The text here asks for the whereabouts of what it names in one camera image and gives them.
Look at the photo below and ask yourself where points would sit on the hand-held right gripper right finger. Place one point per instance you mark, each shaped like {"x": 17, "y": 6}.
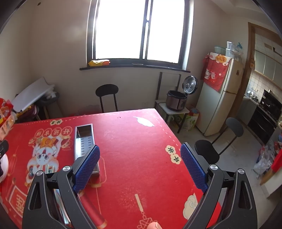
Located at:
{"x": 193, "y": 169}

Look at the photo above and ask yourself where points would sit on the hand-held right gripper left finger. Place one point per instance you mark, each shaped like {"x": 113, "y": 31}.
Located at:
{"x": 87, "y": 169}

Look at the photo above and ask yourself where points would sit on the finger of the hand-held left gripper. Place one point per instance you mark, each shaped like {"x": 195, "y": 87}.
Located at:
{"x": 4, "y": 146}

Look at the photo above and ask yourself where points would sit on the metal utensil tray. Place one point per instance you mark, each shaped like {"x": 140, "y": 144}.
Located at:
{"x": 84, "y": 141}

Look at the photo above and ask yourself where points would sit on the white lidded bowl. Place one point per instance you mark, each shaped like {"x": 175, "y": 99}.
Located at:
{"x": 4, "y": 167}

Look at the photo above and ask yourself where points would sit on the pink printed box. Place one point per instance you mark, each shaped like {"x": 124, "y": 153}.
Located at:
{"x": 8, "y": 124}

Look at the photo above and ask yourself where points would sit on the black round chair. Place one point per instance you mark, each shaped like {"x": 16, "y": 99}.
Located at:
{"x": 207, "y": 150}
{"x": 107, "y": 90}

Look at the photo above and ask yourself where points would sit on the red snack bag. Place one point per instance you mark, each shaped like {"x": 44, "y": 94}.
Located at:
{"x": 5, "y": 107}

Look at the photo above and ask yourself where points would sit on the dark cloth pile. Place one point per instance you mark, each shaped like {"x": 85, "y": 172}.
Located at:
{"x": 28, "y": 112}

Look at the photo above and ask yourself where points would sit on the colourful shopping bag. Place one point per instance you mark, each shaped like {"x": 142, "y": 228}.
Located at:
{"x": 190, "y": 120}

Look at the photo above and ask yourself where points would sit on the red printed table mat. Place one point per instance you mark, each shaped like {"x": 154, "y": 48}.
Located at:
{"x": 136, "y": 154}

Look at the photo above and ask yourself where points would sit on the grey rolled sheet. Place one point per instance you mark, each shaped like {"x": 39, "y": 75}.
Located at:
{"x": 30, "y": 92}

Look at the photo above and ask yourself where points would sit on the small white side table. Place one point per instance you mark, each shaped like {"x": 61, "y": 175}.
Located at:
{"x": 169, "y": 109}

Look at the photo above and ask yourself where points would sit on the dark round stool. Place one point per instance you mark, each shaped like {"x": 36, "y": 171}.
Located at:
{"x": 50, "y": 100}

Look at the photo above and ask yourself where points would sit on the cream refrigerator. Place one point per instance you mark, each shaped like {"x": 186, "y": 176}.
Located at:
{"x": 218, "y": 105}

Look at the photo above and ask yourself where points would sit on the white plastic bag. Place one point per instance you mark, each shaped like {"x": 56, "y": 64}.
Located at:
{"x": 262, "y": 164}

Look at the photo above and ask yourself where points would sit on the dark electric pressure cooker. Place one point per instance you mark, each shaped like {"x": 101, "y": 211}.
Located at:
{"x": 175, "y": 101}

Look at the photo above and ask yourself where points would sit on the black kitchen stove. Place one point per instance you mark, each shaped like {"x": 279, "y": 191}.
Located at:
{"x": 262, "y": 119}

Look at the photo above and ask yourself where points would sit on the red printed fridge cloth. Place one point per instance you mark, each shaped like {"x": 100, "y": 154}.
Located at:
{"x": 217, "y": 72}

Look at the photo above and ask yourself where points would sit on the yellow packet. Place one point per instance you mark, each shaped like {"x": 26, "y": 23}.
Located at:
{"x": 99, "y": 62}

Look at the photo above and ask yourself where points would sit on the clear plastic jug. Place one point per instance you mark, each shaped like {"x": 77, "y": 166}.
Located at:
{"x": 229, "y": 48}

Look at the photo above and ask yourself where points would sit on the dark framed window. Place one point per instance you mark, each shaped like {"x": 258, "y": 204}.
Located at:
{"x": 119, "y": 33}

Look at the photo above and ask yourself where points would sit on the black folded frame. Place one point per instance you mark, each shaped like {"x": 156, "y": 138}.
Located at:
{"x": 160, "y": 83}

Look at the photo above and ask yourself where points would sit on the kitchen wall cabinets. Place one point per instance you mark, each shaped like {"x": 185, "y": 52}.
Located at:
{"x": 268, "y": 63}

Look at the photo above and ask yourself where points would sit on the wooden door frame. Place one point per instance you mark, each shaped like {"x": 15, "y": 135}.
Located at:
{"x": 251, "y": 44}

